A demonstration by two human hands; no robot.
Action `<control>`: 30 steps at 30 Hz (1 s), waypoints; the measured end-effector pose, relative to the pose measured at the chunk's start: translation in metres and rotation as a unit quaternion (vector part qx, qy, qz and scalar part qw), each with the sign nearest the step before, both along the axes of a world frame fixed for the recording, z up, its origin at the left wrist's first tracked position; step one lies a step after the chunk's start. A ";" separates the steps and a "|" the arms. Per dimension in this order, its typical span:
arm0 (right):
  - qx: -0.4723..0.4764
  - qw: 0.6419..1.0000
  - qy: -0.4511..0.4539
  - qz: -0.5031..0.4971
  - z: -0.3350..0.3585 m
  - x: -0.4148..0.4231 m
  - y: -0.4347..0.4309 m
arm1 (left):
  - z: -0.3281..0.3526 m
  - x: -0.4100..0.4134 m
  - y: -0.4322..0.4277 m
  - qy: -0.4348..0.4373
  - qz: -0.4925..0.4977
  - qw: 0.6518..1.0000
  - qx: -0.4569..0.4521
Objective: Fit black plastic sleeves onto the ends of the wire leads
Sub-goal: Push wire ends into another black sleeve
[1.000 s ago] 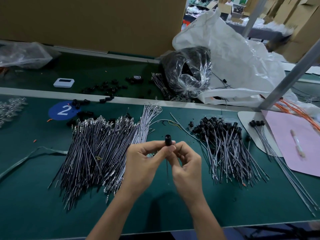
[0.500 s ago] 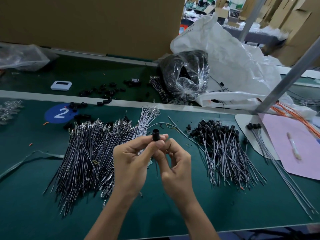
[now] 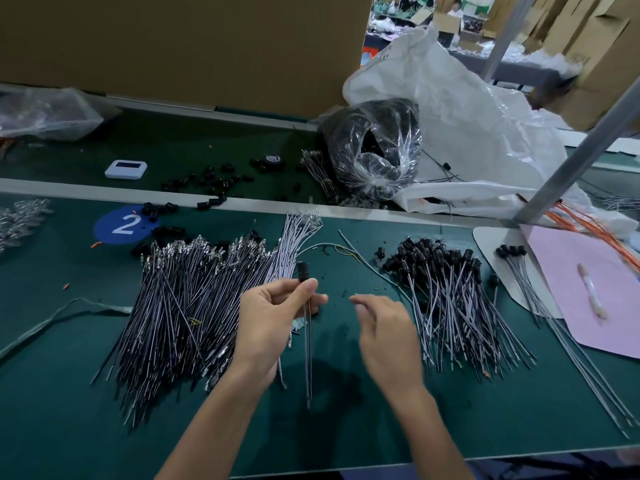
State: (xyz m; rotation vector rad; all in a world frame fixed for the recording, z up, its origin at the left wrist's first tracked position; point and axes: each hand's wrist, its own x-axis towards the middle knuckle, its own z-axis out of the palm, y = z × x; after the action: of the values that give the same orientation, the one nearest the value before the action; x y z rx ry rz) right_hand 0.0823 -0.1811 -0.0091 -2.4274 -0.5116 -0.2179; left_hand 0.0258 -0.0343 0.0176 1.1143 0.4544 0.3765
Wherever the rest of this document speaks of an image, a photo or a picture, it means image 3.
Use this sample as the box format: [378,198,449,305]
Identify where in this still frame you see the person's left hand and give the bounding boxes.
[230,277,329,381]

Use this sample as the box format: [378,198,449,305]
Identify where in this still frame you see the person's right hand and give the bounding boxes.
[350,293,426,401]

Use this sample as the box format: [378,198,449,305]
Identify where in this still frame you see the pile of grey wires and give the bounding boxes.
[90,213,324,428]

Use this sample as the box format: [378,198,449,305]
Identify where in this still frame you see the pile of wires with black caps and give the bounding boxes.
[378,237,538,381]

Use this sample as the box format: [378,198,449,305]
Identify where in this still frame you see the black plastic caps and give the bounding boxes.
[128,153,319,258]

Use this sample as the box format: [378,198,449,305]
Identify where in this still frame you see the small bundle of capped wires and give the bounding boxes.
[496,245,639,438]

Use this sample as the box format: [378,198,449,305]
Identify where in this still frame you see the person's right forearm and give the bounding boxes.
[385,379,479,480]

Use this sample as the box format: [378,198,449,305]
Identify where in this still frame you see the person's left forearm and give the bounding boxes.
[155,363,281,480]

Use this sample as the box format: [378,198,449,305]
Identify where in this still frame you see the blue round number sticker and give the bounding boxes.
[93,205,161,247]

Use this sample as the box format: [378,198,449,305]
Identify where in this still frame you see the clear bag with black contents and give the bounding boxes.
[320,97,423,203]

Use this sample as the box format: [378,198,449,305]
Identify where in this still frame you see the pink paper sheet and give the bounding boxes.
[525,225,640,360]

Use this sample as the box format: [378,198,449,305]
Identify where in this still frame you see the small white timer device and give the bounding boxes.
[105,159,149,181]

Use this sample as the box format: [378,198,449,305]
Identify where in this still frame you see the clear plastic strip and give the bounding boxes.
[0,297,133,364]

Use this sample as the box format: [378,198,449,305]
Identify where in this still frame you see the large white plastic sack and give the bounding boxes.
[343,25,640,224]

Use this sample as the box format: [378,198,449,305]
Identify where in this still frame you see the brown cardboard panel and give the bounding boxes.
[0,0,376,121]

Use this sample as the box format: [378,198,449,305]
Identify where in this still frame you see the crumpled clear plastic bag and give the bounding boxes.
[0,87,119,143]

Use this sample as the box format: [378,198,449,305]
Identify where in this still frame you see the stack of cardboard boxes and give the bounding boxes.
[545,0,640,131]

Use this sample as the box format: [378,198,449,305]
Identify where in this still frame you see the bundle of orange wires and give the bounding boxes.
[548,199,640,276]

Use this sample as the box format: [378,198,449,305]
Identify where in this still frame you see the grey metal frame post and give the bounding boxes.
[515,79,640,226]
[482,0,541,84]

